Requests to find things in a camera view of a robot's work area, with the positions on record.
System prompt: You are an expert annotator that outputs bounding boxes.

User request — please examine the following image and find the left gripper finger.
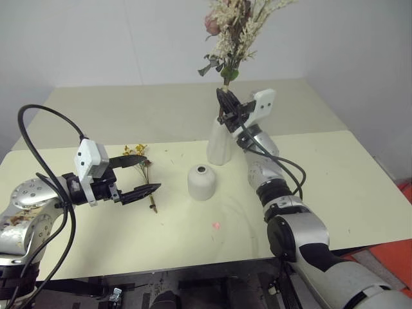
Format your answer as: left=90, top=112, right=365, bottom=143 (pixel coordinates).
left=119, top=183, right=162, bottom=206
left=107, top=154, right=148, bottom=172

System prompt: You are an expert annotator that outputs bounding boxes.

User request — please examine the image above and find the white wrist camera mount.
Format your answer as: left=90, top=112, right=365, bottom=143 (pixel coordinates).
left=73, top=138, right=111, bottom=208
left=232, top=89, right=277, bottom=137

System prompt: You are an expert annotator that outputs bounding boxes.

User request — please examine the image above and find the short white ceramic vase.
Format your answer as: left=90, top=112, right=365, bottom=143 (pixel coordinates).
left=187, top=163, right=218, bottom=201

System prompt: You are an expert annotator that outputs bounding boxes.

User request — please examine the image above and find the orange floor mat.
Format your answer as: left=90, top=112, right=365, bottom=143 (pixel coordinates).
left=341, top=178, right=412, bottom=292

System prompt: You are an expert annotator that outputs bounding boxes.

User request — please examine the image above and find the dark rounded shape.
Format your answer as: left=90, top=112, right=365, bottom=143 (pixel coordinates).
left=150, top=289, right=182, bottom=309

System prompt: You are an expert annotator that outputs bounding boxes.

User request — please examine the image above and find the small yellow dried flower bouquet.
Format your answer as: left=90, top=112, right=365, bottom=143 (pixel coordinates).
left=122, top=143, right=159, bottom=214

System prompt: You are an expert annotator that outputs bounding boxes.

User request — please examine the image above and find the black frame under table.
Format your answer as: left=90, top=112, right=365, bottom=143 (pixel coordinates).
left=34, top=256, right=305, bottom=309

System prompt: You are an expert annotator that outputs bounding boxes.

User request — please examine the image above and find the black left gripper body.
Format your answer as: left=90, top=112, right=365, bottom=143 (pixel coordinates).
left=91, top=168, right=126, bottom=205

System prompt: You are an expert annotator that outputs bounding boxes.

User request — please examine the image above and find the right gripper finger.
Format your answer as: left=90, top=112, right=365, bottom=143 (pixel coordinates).
left=216, top=87, right=230, bottom=125
left=225, top=91, right=241, bottom=114

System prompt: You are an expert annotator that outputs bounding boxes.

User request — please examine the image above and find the tall white ceramic vase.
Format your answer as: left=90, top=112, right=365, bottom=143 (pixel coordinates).
left=205, top=117, right=234, bottom=166

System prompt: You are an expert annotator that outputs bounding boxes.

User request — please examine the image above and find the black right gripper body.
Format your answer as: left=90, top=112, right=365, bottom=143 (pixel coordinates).
left=223, top=100, right=258, bottom=133

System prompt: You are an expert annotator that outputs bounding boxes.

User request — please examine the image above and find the large dried pink-white flower bouquet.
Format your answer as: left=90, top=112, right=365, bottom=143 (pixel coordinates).
left=196, top=0, right=299, bottom=125

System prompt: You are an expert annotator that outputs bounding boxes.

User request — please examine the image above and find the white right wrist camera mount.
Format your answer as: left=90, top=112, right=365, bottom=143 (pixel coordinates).
left=232, top=89, right=277, bottom=137

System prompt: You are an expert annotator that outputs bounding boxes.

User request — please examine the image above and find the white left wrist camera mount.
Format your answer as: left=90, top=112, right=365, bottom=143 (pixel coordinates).
left=73, top=138, right=111, bottom=208

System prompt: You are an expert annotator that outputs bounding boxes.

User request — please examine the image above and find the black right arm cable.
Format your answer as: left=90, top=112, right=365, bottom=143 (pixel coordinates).
left=237, top=106, right=307, bottom=201

